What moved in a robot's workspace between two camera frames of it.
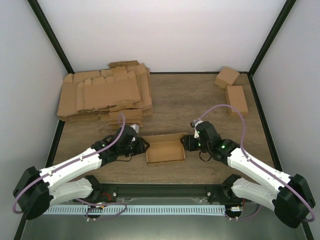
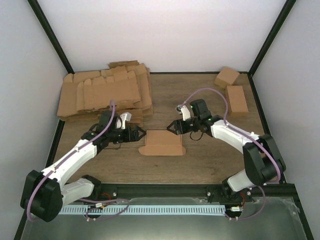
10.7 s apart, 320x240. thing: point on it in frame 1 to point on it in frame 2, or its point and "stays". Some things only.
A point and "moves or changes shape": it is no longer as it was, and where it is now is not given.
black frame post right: (288, 5) stays
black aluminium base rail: (160, 190) stays
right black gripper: (189, 145) to (179, 125)
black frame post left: (50, 35) stays
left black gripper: (141, 148) to (135, 134)
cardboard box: (166, 147) moves or changes shape
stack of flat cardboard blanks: (124, 88) stays
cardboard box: (226, 77) stays
